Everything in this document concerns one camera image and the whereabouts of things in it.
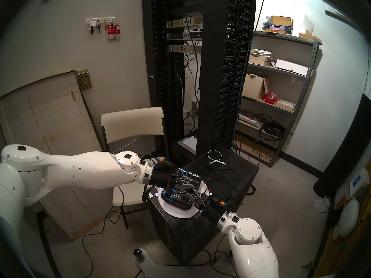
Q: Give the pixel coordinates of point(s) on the white wall outlet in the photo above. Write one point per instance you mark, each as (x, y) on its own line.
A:
(187, 113)

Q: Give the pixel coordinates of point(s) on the stacked tan boxes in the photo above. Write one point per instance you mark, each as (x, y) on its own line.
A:
(258, 60)

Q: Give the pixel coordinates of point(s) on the grey metal shelf unit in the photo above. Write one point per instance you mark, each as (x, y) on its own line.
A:
(284, 37)

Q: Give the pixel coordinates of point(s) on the white box blue label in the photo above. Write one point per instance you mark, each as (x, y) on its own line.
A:
(358, 180)

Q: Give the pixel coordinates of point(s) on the cream folding chair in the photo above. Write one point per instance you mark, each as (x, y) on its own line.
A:
(130, 121)

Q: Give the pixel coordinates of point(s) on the clear plastic bag pile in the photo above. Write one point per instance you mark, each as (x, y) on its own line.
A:
(274, 27)

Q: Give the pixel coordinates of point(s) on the black blue audio mixer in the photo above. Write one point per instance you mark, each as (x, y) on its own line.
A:
(181, 199)

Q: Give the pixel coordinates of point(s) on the grey equipment box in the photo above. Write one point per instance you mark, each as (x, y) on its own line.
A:
(189, 142)

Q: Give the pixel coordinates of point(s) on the black slotted rack column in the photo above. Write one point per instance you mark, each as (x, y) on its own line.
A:
(162, 77)

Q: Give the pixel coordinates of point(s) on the white round plate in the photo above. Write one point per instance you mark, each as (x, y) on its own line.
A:
(174, 212)

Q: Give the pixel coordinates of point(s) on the white oval router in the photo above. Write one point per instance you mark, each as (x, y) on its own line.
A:
(347, 218)

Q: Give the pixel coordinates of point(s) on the tall black tube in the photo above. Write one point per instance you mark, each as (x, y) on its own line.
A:
(342, 158)

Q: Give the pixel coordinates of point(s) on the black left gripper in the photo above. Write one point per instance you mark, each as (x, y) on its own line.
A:
(161, 176)

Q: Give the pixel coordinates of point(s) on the open tan cardboard box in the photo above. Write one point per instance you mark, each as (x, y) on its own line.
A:
(252, 87)

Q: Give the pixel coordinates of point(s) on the white wall key rack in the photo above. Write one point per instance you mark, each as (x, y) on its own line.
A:
(100, 20)

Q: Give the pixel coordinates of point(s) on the large beige leaning board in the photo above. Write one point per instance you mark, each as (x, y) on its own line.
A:
(43, 121)

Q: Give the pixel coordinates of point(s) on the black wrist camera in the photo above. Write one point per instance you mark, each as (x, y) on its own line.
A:
(165, 163)
(220, 201)

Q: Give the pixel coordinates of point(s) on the flat open cardboard box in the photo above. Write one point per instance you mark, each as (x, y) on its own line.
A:
(308, 37)

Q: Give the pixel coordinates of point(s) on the small red parts bin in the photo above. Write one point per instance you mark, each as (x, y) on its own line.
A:
(271, 98)

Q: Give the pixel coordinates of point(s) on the flat tan box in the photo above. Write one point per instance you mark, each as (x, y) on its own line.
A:
(285, 105)

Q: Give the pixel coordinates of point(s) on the black star knob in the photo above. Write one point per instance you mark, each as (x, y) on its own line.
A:
(138, 252)

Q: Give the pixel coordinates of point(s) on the black server rack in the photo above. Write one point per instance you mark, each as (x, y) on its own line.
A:
(211, 77)

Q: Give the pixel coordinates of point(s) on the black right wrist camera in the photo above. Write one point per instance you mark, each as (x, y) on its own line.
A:
(220, 201)

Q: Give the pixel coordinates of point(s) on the pink white package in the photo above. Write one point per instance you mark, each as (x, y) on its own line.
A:
(249, 119)

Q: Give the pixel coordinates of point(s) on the black key fob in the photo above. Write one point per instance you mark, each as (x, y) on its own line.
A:
(92, 29)

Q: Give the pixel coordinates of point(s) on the silver rack server unit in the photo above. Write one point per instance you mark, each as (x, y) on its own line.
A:
(178, 36)
(176, 48)
(176, 23)

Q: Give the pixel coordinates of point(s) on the beige wall switch plate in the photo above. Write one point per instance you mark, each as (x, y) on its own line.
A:
(84, 81)

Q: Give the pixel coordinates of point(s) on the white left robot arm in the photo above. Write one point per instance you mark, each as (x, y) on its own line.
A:
(92, 170)

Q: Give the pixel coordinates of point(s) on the black perforated metal cabinet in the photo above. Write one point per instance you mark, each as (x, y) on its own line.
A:
(197, 231)

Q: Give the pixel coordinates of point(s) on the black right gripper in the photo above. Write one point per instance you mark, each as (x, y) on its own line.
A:
(216, 213)

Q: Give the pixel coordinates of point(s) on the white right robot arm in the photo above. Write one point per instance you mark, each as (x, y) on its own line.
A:
(252, 251)

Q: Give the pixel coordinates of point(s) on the white plastic bag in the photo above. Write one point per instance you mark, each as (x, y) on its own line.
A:
(303, 24)

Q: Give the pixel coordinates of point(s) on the small brown cardboard box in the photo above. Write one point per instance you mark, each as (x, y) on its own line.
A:
(280, 20)

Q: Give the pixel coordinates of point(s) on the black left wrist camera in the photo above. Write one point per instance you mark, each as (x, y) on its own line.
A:
(165, 163)

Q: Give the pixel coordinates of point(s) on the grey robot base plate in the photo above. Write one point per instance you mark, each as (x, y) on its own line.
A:
(149, 265)

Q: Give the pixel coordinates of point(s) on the white flat box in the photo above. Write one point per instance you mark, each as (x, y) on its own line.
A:
(291, 67)

